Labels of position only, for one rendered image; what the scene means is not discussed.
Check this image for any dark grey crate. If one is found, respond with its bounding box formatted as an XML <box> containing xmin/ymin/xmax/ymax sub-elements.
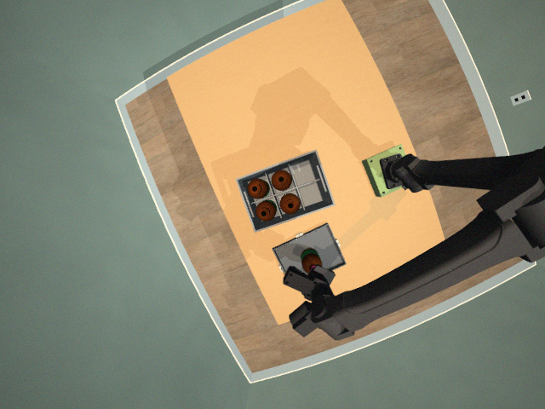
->
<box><xmin>235</xmin><ymin>153</ymin><xmax>330</xmax><ymax>233</ymax></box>

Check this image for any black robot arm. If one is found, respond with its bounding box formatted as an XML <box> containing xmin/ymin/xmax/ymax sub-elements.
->
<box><xmin>283</xmin><ymin>146</ymin><xmax>545</xmax><ymax>341</ymax></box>

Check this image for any brown glass bottle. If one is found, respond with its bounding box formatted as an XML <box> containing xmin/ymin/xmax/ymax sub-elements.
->
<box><xmin>248</xmin><ymin>178</ymin><xmax>270</xmax><ymax>199</ymax></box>
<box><xmin>280</xmin><ymin>193</ymin><xmax>301</xmax><ymax>214</ymax></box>
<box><xmin>255</xmin><ymin>199</ymin><xmax>277</xmax><ymax>222</ymax></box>
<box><xmin>272</xmin><ymin>170</ymin><xmax>292</xmax><ymax>191</ymax></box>

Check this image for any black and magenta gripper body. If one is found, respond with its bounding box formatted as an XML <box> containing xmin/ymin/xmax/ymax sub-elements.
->
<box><xmin>307</xmin><ymin>264</ymin><xmax>336</xmax><ymax>290</ymax></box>

